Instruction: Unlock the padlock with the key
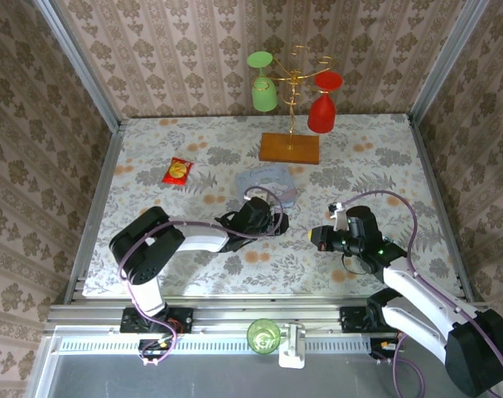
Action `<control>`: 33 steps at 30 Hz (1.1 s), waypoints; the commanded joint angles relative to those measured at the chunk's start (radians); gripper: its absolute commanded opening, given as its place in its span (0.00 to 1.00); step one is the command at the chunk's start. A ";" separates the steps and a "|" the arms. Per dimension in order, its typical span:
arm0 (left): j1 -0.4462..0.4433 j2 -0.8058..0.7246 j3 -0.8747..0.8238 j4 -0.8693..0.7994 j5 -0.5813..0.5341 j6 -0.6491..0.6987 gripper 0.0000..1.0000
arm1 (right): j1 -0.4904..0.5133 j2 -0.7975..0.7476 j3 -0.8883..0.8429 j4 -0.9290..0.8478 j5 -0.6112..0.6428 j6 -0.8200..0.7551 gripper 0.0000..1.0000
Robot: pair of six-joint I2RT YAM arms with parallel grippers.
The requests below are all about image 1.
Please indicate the red snack packet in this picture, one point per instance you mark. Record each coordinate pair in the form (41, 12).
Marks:
(177, 171)

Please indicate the blue pink star-print box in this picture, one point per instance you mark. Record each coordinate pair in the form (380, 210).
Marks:
(272, 178)

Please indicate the grey metal sheet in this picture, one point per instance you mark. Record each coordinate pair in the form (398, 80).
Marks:
(193, 379)

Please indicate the aluminium corner post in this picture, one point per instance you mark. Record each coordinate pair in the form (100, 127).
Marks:
(79, 62)
(448, 62)

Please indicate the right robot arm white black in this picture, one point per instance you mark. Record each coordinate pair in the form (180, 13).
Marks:
(412, 290)

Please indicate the aluminium table side rail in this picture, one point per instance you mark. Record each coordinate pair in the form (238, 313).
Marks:
(94, 215)
(441, 207)

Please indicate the green translucent cup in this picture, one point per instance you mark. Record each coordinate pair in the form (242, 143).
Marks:
(263, 336)

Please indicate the green plastic wine glass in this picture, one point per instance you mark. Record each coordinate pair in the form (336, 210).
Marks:
(264, 97)

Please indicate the floral patterned table cover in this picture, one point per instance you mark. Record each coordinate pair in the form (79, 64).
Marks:
(276, 269)

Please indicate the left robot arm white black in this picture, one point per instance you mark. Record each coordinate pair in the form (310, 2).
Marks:
(201, 238)

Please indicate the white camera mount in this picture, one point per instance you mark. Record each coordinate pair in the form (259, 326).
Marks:
(292, 346)

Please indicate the red plastic wine glass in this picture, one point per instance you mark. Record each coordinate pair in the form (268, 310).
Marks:
(322, 114)

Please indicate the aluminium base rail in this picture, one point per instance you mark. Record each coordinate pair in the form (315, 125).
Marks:
(234, 315)

